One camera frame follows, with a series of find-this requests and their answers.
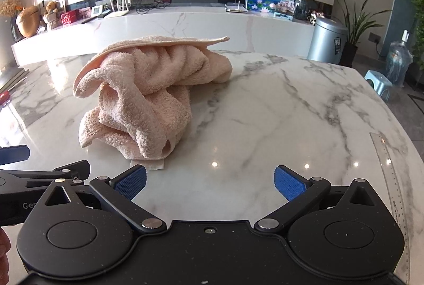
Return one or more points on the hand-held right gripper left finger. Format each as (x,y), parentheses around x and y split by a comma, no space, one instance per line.
(131,182)

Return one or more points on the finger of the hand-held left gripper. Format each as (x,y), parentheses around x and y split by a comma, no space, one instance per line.
(69,169)
(13,154)

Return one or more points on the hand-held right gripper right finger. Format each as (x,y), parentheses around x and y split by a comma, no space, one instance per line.
(290,184)

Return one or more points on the pink terry towel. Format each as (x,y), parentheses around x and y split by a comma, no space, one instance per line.
(139,89)

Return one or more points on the person's left hand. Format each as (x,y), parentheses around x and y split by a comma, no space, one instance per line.
(3,252)

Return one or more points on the clear plastic ruler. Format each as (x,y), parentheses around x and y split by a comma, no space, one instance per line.
(388,169)

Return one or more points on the golden egg-shaped vase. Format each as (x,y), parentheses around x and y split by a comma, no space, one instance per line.
(28,21)

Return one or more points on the light blue plastic stool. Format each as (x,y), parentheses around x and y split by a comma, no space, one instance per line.
(377,78)

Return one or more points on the brown teddy bear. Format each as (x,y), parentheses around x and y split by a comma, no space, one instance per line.
(51,15)

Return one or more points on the red gift box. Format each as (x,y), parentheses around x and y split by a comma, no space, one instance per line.
(69,19)

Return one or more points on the silver pedal trash can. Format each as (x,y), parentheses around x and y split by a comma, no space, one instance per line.
(326,41)

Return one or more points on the dried flower bunch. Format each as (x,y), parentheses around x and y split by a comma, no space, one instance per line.
(10,3)

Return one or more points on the pink box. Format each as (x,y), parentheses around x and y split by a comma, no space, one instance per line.
(84,15)

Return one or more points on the small white desk clock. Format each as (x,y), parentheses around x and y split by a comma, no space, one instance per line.
(97,11)

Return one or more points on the blue water jug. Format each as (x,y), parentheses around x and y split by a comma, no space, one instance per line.
(399,63)

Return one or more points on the white router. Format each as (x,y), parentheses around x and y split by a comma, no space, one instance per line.
(117,11)

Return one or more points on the cow figurine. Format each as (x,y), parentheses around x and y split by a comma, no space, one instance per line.
(313,19)

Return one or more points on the potted plant in black pot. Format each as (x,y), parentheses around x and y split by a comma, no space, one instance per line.
(354,26)

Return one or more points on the dark glass jar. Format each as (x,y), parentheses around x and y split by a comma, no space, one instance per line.
(303,10)

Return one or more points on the printed photo box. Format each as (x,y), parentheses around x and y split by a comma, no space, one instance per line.
(285,9)

